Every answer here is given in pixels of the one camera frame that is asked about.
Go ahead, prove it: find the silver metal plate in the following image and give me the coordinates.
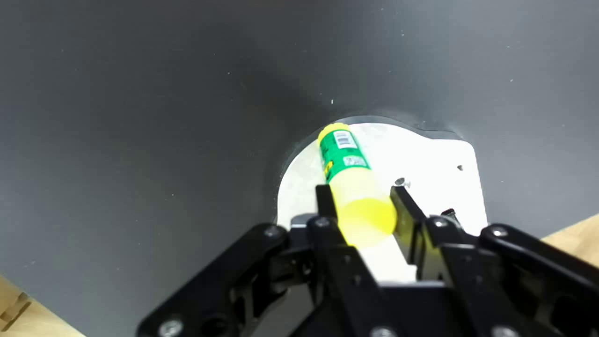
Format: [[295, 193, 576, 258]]
[[275, 120, 488, 234]]

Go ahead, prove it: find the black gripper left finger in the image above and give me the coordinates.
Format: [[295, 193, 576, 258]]
[[290, 185, 406, 337]]

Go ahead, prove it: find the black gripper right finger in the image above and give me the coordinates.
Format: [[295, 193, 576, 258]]
[[391, 187, 499, 337]]

